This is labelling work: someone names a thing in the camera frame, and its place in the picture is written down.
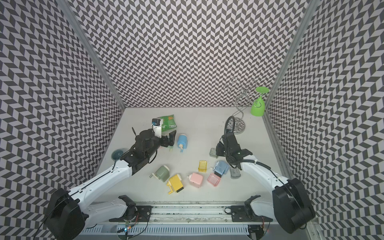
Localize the teal bowl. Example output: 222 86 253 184
111 149 124 161

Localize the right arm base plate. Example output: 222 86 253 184
230 206 274 223

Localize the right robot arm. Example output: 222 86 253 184
217 131 316 234

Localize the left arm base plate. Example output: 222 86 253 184
109 206 153 223

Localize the yellow pencil sharpener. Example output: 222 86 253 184
167 174 184 195

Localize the green plastic wine glass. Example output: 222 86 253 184
251 87 270 117

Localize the pink pencil sharpener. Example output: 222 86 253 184
188 173 204 188

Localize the grey transparent tray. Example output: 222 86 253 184
230 168 241 179

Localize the metal wire glass rack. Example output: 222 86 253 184
224 77 255 135

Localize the pink transparent tray front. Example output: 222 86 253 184
207 173 221 187

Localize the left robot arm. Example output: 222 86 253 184
45 129 177 240

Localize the yellow transparent tray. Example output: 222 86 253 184
198 161 208 173

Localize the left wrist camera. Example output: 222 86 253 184
152 118 164 138

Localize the light blue pencil sharpener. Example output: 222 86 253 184
213 161 230 178

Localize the sage green pencil sharpener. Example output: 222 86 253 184
149 165 170 183

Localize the green snack bag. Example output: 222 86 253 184
158 115 177 132

